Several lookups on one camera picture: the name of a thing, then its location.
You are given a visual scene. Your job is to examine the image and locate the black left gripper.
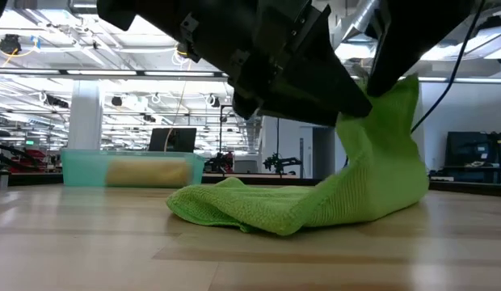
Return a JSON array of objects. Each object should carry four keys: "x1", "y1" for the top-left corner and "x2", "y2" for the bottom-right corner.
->
[{"x1": 96, "y1": 0, "x2": 373, "y2": 127}]

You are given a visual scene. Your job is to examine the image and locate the green microfiber towel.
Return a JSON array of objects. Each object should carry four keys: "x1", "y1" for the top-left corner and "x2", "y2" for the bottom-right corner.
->
[{"x1": 166, "y1": 74, "x2": 430, "y2": 238}]

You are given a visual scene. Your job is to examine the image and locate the teal translucent plastic basket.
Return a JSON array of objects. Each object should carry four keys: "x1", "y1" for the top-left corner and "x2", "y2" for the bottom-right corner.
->
[{"x1": 60, "y1": 148, "x2": 206, "y2": 188}]

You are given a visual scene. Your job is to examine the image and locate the black ceiling-mounted device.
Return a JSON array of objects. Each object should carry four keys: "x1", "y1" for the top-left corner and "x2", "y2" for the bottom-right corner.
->
[
  {"x1": 0, "y1": 34, "x2": 23, "y2": 56},
  {"x1": 175, "y1": 40, "x2": 193, "y2": 58}
]

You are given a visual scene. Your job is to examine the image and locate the black computer monitor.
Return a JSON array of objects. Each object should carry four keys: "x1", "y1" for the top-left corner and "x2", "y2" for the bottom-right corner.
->
[{"x1": 148, "y1": 127, "x2": 198, "y2": 154}]

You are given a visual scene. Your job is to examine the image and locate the black equipment cart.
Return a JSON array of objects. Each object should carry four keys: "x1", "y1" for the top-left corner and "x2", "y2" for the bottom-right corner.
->
[{"x1": 443, "y1": 130, "x2": 501, "y2": 185}]

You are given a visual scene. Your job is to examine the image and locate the white building column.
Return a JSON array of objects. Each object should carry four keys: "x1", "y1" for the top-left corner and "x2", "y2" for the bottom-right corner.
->
[{"x1": 67, "y1": 80, "x2": 105, "y2": 151}]

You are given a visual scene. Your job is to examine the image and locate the red background machine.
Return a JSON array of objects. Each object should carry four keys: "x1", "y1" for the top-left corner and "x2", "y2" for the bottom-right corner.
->
[{"x1": 0, "y1": 139, "x2": 49, "y2": 174}]

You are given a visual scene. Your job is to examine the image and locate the thin dark arm cable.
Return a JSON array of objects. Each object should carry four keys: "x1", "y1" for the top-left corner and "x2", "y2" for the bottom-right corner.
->
[{"x1": 410, "y1": 0, "x2": 485, "y2": 133}]

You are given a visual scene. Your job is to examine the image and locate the long ceiling light rail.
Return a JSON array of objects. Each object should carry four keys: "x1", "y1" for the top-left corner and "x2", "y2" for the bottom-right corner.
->
[
  {"x1": 418, "y1": 75, "x2": 501, "y2": 85},
  {"x1": 0, "y1": 67, "x2": 229, "y2": 78}
]

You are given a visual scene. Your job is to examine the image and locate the black aluminium table frame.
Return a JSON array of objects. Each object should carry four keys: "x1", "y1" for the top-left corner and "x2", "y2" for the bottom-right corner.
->
[{"x1": 0, "y1": 171, "x2": 501, "y2": 198}]

